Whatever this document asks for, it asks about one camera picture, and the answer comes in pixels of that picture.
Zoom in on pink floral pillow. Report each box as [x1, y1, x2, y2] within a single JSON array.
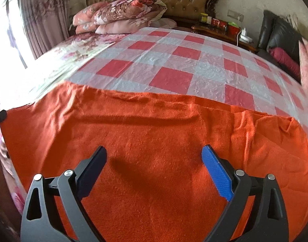
[[75, 21, 99, 35], [73, 1, 109, 26], [95, 18, 154, 35]]

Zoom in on wall socket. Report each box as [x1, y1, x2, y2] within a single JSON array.
[[227, 9, 245, 21]]

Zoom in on pale pink pillow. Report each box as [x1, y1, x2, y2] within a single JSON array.
[[150, 18, 177, 30]]

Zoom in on black leather chair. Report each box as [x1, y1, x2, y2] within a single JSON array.
[[257, 10, 305, 65]]

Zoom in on red tin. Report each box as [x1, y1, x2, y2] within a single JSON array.
[[211, 18, 229, 29]]

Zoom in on maroon bolster cushion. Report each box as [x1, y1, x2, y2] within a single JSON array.
[[268, 47, 302, 81]]

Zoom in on pink white checkered sheet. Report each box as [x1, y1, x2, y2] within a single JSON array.
[[65, 27, 308, 142]]

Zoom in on orange pants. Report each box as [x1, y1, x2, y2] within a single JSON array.
[[0, 81, 308, 242]]

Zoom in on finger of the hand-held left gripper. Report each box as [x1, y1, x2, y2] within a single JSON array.
[[0, 110, 7, 133]]

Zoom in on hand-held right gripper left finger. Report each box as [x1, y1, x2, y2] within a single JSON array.
[[20, 146, 108, 242]]

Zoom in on pink patterned curtain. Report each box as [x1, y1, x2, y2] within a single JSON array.
[[18, 0, 72, 59]]

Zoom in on window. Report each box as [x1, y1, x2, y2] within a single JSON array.
[[0, 0, 31, 86]]

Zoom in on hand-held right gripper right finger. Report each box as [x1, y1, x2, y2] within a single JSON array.
[[201, 145, 289, 242]]

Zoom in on carved wooden nightstand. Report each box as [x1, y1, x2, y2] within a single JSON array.
[[191, 24, 259, 54]]

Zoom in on green and red box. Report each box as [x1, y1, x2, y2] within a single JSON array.
[[227, 21, 241, 37]]

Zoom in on folded floral quilt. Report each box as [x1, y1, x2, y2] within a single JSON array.
[[91, 0, 168, 26]]

